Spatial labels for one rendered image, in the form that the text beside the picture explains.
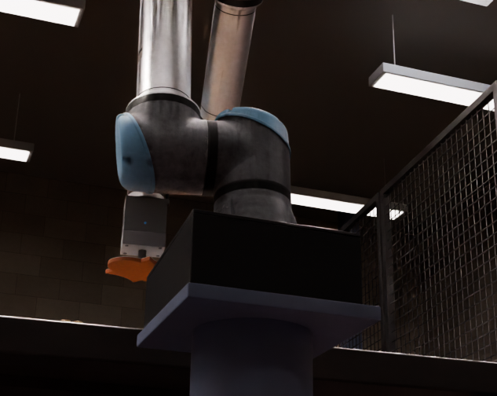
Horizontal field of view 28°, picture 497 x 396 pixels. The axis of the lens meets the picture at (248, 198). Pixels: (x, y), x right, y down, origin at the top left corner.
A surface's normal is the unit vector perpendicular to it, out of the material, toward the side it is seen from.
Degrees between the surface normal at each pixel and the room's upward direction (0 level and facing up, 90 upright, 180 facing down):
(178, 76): 83
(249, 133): 81
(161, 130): 83
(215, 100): 144
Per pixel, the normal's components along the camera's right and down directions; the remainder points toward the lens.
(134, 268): -0.02, 0.92
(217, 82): -0.36, 0.54
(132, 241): 0.18, -0.39
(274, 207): 0.41, -0.67
